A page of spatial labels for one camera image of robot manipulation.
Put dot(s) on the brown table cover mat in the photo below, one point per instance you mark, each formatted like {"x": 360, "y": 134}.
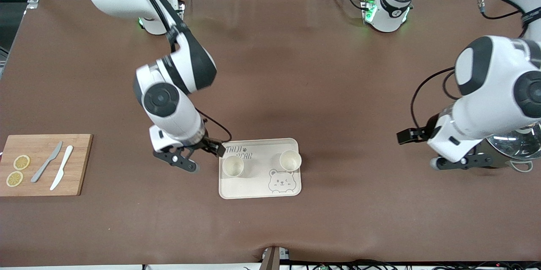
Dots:
{"x": 296, "y": 71}

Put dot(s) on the wooden cutting board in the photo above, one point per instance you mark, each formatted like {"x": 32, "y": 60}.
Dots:
{"x": 80, "y": 164}

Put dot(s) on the white plastic knife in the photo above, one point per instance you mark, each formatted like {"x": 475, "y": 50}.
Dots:
{"x": 63, "y": 164}

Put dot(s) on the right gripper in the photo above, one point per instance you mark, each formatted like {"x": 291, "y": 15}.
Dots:
{"x": 207, "y": 143}

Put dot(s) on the lemon slice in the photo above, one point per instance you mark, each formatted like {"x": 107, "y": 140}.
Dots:
{"x": 21, "y": 162}
{"x": 14, "y": 178}

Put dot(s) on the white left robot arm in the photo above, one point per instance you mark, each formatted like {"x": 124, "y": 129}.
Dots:
{"x": 494, "y": 80}

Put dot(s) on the beige bear print tray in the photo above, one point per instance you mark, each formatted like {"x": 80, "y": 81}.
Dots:
{"x": 258, "y": 181}

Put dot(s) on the white IKEA cup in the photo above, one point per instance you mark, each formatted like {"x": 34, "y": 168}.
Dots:
{"x": 290, "y": 160}
{"x": 233, "y": 166}

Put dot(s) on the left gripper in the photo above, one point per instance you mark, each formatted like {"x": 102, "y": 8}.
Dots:
{"x": 427, "y": 132}

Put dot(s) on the grey plastic knife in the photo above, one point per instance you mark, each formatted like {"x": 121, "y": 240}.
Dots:
{"x": 45, "y": 164}

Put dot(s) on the grey mount bracket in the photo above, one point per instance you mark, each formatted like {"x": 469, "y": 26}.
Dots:
{"x": 272, "y": 257}

